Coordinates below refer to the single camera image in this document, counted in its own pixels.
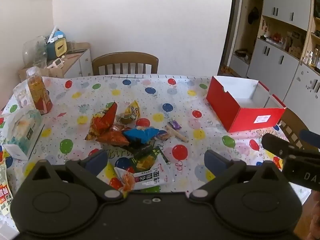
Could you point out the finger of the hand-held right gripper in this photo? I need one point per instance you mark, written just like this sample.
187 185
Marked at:
277 145
310 137

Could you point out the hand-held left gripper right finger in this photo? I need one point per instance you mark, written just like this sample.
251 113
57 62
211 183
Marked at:
215 161

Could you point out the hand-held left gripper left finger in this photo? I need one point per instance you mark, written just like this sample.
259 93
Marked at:
96 160

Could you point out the red orange snack bag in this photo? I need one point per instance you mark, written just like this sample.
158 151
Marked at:
105 120

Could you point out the dark green snack packet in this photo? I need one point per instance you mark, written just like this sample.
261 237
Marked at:
141 150

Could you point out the wooden stick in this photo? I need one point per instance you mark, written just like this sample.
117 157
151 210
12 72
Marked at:
176 133

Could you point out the green yellow chips packet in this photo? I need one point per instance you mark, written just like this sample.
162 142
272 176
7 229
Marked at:
146 162

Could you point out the small round snack packet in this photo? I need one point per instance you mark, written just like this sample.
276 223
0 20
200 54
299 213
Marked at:
125 118

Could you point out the blue snack packet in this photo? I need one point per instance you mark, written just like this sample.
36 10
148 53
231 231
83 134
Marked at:
140 133

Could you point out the white noodle snack packet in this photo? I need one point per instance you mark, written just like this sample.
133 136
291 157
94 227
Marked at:
147 178

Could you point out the purple candy packet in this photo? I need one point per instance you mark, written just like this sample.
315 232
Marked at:
174 124

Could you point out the red cardboard box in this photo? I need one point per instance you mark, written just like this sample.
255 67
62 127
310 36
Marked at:
225 105

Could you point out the bun snack packet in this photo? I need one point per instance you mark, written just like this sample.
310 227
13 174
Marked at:
161 136

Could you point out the yellow snack packet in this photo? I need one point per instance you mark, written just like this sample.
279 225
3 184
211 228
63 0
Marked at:
133 110

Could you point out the plain wooden chair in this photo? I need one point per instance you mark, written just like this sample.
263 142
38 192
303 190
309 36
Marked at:
295 120

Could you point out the balloon print tablecloth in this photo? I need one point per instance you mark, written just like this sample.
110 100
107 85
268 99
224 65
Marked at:
190 110

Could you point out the green white tissue box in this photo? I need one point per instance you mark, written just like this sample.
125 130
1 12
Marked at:
22 130

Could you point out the orange drink bottle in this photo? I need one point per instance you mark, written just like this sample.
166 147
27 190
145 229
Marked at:
40 95

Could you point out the orange slipper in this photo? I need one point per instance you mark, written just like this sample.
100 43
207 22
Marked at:
224 69
230 70

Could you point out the wooden toy house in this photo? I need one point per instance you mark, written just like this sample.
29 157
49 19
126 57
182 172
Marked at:
297 49

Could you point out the white red printed packet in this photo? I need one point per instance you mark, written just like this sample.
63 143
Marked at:
5 187

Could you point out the clear plastic box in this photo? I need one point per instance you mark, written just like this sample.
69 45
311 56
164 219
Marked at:
22 96

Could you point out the white wooden side cabinet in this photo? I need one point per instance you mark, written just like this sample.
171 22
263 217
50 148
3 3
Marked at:
75 65

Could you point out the dark woven basket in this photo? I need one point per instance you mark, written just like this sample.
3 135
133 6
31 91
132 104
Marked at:
241 52

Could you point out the slatted wooden chair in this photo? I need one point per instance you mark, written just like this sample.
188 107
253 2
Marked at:
125 63

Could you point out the red ornament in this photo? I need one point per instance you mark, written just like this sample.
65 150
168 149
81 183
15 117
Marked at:
276 37

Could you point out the small white clock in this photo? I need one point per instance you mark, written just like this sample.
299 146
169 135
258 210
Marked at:
57 63

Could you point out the black phone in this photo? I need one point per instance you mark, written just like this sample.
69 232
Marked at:
75 51

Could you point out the clear glass jar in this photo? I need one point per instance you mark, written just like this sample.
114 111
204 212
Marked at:
35 51

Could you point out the black hat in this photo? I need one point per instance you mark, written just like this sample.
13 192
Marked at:
253 15

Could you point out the white stick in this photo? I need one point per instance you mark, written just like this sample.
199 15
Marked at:
51 35

